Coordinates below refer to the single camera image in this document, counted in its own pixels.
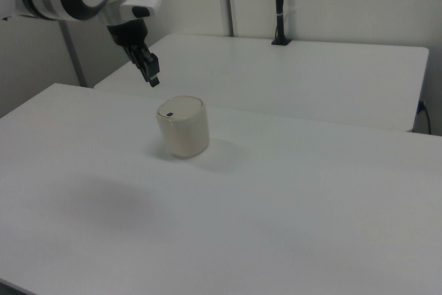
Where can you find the beige trash bin with lid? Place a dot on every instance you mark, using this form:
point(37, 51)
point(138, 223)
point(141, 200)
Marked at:
point(184, 129)

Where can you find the black clamped pole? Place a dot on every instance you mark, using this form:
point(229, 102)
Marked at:
point(280, 5)

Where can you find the grey partition post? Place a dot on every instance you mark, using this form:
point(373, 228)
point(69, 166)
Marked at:
point(230, 1)

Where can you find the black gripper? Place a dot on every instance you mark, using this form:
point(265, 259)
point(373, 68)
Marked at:
point(128, 32)

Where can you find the grey metal frame post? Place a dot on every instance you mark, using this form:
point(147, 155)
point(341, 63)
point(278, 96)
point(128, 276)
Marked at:
point(74, 56)

